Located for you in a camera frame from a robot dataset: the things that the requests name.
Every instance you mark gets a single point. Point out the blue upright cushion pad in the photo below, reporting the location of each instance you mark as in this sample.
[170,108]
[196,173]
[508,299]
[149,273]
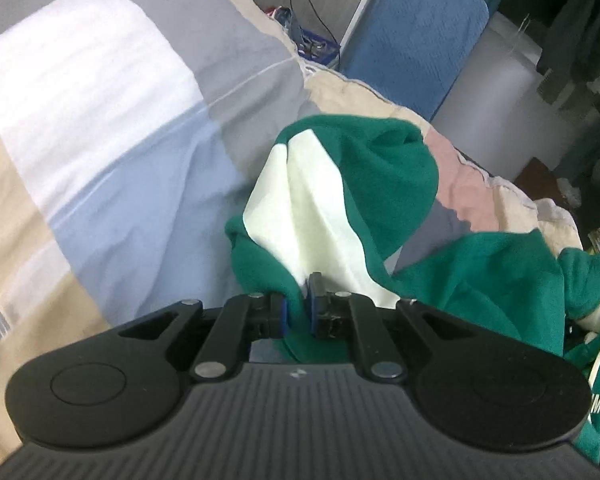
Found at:
[412,51]

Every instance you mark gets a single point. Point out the green and white hoodie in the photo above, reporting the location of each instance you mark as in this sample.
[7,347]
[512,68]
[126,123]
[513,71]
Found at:
[338,195]

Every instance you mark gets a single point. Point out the colour block patchwork quilt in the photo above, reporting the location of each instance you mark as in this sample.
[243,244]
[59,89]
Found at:
[132,130]

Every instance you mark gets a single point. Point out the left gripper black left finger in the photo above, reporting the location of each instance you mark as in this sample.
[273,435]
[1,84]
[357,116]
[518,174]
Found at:
[242,320]

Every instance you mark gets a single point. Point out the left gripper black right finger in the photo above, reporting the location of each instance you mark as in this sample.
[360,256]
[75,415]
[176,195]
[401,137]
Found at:
[355,319]

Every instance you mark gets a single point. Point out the dark hanging clothes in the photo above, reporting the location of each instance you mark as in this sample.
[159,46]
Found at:
[568,34]

